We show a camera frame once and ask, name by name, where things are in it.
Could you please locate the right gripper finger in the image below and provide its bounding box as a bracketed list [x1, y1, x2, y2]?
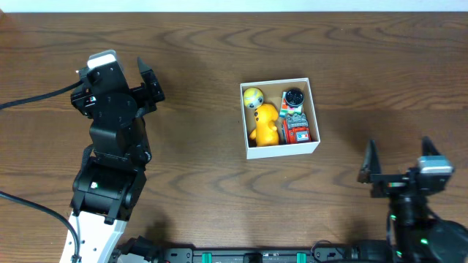
[421, 136, 441, 156]
[358, 140, 381, 183]

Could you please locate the red toy robot car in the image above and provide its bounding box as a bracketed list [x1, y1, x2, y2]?
[282, 113, 312, 144]

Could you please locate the small black round cap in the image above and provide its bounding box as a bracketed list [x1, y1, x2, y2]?
[284, 88, 304, 108]

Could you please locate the colourful puzzle cube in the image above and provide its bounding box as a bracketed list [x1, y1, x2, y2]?
[279, 91, 303, 118]

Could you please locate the yellow grey ball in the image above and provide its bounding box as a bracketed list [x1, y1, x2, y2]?
[243, 87, 264, 109]

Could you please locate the orange dinosaur toy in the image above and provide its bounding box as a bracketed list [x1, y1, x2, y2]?
[249, 104, 279, 147]

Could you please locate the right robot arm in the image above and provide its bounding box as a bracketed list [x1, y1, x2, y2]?
[358, 137, 467, 262]

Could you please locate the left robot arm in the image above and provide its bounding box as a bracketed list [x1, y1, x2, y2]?
[60, 50, 165, 262]

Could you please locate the white cardboard box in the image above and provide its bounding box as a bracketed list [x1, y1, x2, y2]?
[240, 78, 320, 159]

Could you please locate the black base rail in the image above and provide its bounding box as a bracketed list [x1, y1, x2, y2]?
[107, 237, 395, 263]

